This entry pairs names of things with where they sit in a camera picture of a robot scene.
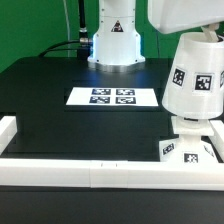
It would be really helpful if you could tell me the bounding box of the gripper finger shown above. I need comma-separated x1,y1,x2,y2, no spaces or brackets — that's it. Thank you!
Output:
201,23,219,42

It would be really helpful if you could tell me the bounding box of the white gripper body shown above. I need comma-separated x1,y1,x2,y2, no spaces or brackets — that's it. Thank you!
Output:
148,0,224,34

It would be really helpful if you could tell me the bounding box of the white lamp shade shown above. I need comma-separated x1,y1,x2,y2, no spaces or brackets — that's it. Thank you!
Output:
162,32,224,119

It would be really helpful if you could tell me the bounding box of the white lamp base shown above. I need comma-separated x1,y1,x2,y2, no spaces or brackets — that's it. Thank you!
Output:
159,116,218,164

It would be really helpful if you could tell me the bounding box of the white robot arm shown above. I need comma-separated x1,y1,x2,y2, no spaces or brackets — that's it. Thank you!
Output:
88,0,224,72

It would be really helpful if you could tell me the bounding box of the white marker sheet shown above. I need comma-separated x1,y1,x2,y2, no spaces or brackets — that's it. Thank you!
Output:
66,87,158,107

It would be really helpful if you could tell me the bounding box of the black thick cable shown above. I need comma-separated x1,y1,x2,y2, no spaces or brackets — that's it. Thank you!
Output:
77,0,94,60

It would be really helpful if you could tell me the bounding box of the white right fence rail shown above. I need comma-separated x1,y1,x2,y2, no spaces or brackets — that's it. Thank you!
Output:
210,120,224,161

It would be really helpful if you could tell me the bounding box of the white fence rail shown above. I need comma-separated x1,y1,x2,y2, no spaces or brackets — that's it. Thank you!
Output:
0,158,224,191
0,116,17,155
210,120,224,161

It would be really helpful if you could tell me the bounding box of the thin white cable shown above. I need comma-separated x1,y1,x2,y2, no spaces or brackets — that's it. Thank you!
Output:
62,0,72,58

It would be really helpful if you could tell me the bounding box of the black curved cable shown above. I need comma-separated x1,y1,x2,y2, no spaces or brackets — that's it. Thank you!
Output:
38,40,83,58

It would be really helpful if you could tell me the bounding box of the white left fence rail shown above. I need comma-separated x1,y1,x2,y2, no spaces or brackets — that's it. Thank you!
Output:
0,116,17,155

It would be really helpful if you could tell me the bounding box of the white front fence rail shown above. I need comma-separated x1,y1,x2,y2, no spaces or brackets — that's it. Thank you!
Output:
0,158,224,191

